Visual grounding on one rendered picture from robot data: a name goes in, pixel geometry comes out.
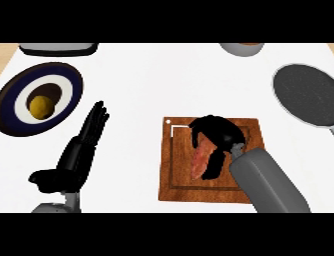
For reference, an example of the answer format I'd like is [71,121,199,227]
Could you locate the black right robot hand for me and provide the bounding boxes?
[187,114,248,181]

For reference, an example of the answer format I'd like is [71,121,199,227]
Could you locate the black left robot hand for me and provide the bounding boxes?
[26,100,110,195]

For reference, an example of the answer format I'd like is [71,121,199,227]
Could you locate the reddish sweet potato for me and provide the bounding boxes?
[189,133,217,181]

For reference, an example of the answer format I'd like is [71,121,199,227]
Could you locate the brown wooden cutting board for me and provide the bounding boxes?
[156,116,267,204]

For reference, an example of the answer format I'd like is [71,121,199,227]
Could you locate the dark grey frying pan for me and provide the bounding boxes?
[271,63,334,157]

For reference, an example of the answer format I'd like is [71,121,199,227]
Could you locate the yellow round fruit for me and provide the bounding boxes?
[28,95,57,120]

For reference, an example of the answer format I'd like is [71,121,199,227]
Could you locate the dark blue and white plate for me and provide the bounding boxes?
[0,61,85,138]

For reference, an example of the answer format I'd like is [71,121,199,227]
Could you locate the grey bowl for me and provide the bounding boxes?
[217,42,265,58]

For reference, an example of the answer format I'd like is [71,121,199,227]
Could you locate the dark grey appliance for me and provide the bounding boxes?
[17,42,100,58]

